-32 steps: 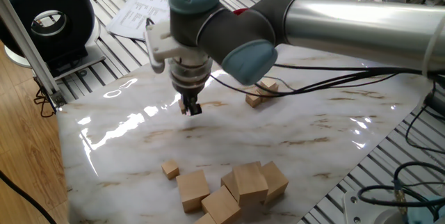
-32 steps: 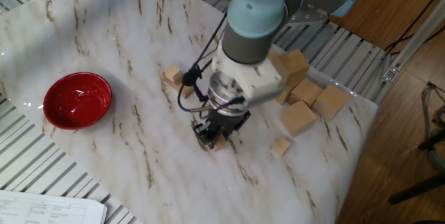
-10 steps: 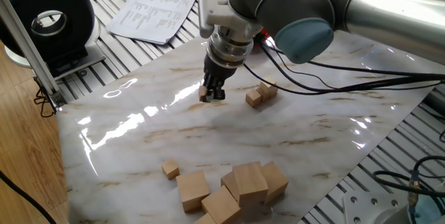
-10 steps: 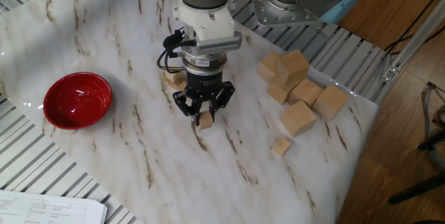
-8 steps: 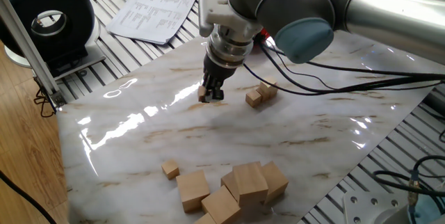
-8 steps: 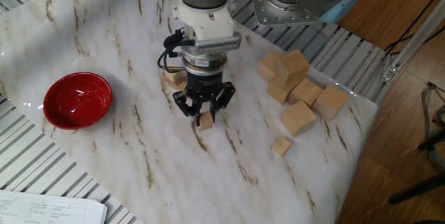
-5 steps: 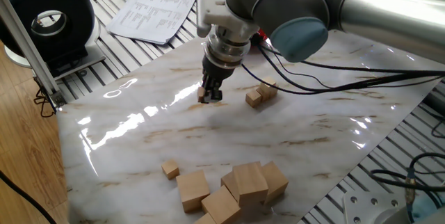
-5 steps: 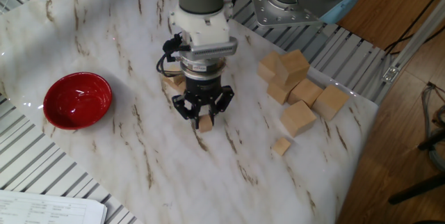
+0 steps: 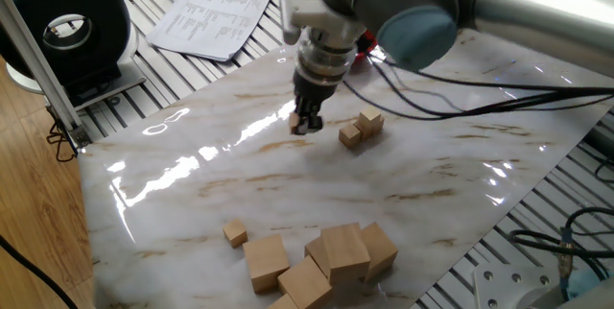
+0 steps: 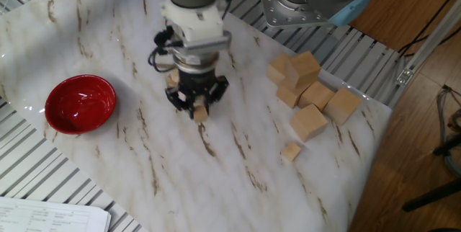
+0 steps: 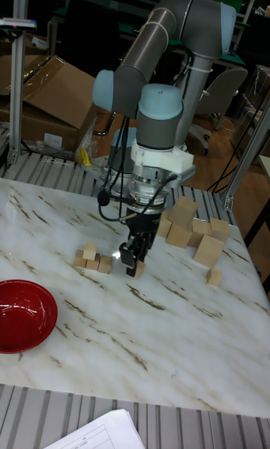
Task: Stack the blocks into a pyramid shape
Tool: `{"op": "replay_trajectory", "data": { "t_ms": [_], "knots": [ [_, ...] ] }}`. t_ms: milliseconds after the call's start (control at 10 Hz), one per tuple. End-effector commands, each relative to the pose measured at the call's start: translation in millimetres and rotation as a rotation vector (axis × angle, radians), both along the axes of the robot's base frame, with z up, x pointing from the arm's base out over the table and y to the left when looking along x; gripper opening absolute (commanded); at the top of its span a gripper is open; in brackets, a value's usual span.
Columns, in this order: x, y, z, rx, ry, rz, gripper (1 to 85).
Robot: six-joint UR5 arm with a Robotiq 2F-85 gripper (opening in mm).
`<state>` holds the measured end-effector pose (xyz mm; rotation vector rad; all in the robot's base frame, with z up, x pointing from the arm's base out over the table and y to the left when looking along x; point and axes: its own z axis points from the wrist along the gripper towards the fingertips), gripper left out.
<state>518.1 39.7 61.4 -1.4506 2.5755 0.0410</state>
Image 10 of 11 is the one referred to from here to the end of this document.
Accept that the white printed paper stack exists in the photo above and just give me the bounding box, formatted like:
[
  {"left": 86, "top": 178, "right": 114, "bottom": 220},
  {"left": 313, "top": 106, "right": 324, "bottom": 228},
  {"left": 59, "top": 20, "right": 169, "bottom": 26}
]
[{"left": 0, "top": 196, "right": 112, "bottom": 232}]

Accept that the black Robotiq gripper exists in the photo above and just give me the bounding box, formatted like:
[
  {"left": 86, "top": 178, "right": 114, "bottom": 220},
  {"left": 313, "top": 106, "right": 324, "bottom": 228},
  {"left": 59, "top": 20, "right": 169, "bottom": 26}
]
[{"left": 164, "top": 68, "right": 231, "bottom": 120}]

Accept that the white marble pattern board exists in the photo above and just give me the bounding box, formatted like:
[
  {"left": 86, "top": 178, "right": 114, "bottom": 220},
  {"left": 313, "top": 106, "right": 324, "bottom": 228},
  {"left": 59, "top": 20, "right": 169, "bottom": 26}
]
[{"left": 0, "top": 0, "right": 393, "bottom": 232}]

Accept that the red bowl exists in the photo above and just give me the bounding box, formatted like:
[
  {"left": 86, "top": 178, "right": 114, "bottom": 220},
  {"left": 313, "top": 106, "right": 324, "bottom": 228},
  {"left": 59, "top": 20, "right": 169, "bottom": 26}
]
[{"left": 44, "top": 74, "right": 117, "bottom": 135}]

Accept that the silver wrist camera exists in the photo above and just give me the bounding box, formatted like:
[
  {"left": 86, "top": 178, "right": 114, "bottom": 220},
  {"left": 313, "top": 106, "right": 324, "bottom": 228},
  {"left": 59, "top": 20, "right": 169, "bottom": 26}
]
[{"left": 182, "top": 32, "right": 233, "bottom": 56}]

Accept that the black floor cable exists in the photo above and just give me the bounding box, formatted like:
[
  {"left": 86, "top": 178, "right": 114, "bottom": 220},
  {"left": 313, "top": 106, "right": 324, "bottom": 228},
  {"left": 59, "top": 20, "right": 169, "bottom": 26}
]
[{"left": 398, "top": 0, "right": 461, "bottom": 58}]

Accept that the grey cable bundle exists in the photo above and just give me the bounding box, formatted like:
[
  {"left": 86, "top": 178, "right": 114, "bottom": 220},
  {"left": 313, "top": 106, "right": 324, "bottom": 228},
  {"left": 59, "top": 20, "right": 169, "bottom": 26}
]
[{"left": 436, "top": 84, "right": 461, "bottom": 178}]

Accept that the large wooden cube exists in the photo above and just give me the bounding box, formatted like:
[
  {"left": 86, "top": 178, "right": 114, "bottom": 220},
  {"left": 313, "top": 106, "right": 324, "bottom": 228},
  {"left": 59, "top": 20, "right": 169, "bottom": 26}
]
[
  {"left": 297, "top": 81, "right": 335, "bottom": 114},
  {"left": 322, "top": 87, "right": 363, "bottom": 127},
  {"left": 276, "top": 79, "right": 307, "bottom": 110},
  {"left": 290, "top": 103, "right": 329, "bottom": 143},
  {"left": 267, "top": 53, "right": 292, "bottom": 86},
  {"left": 286, "top": 50, "right": 322, "bottom": 91}
]

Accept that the aluminium frame profile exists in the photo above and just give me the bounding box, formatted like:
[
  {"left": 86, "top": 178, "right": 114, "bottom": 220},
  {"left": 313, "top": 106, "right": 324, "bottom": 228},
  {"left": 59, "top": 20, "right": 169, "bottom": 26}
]
[{"left": 388, "top": 0, "right": 461, "bottom": 110}]

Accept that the black chair base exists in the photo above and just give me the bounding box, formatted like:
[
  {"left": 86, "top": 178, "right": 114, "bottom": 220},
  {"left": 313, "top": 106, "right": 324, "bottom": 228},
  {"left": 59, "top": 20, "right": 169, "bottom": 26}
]
[{"left": 401, "top": 134, "right": 461, "bottom": 213}]

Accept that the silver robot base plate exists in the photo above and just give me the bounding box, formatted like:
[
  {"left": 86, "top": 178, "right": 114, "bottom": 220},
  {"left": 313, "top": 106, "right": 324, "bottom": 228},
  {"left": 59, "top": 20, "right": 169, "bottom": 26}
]
[{"left": 257, "top": 0, "right": 341, "bottom": 30}]

